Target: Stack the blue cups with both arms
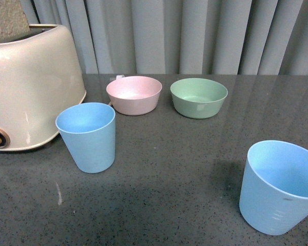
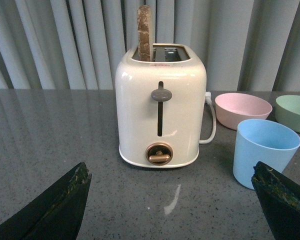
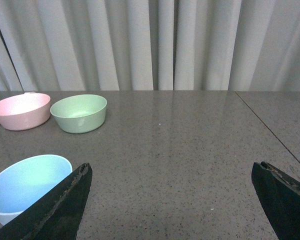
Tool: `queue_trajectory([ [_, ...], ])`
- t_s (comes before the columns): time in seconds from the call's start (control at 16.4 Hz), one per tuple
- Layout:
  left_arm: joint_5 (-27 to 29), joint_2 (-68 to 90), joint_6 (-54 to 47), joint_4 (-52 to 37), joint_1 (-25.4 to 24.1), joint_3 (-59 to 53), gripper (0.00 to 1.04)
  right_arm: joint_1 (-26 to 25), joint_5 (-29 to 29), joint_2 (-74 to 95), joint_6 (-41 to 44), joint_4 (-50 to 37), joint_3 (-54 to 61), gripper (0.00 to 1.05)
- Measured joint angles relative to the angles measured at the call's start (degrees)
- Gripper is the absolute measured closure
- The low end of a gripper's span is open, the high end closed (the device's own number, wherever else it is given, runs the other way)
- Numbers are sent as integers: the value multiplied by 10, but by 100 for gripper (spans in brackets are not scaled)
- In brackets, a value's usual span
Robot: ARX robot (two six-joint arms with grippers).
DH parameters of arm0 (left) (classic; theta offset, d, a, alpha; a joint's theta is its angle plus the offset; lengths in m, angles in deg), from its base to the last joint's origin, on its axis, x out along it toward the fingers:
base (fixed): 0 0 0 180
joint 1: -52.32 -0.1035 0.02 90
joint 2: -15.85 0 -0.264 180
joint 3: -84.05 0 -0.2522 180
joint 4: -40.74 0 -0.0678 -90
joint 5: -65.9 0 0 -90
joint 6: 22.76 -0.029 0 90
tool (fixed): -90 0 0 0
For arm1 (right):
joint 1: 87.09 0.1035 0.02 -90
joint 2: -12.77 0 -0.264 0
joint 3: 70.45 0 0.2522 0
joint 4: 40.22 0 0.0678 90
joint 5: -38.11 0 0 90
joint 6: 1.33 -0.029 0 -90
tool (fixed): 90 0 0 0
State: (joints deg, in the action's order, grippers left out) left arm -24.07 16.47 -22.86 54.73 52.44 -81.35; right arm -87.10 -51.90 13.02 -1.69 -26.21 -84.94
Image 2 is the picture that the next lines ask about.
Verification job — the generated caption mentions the white toaster power cable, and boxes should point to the white toaster power cable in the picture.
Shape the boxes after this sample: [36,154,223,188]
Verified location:
[199,92,217,145]

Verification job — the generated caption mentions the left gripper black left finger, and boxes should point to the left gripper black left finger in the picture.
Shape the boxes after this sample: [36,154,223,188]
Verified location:
[0,162,92,240]

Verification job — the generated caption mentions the cream white toaster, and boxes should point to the cream white toaster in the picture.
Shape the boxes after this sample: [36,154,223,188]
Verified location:
[115,43,207,168]

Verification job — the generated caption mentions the green bowl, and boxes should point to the green bowl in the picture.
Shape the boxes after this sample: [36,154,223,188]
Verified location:
[275,95,300,133]

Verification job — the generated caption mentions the brown bread slice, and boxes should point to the brown bread slice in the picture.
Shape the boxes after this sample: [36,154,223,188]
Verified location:
[137,5,154,62]

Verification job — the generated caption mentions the light blue cup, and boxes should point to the light blue cup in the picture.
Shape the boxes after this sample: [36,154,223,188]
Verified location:
[233,119,300,190]

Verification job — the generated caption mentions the pink bowl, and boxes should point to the pink bowl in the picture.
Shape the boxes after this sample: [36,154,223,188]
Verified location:
[215,92,273,130]

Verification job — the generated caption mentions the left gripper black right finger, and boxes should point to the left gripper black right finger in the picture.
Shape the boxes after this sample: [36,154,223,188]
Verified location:
[251,161,300,240]

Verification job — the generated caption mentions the grey vertical blinds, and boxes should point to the grey vertical blinds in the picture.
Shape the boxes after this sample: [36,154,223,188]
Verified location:
[0,0,300,92]

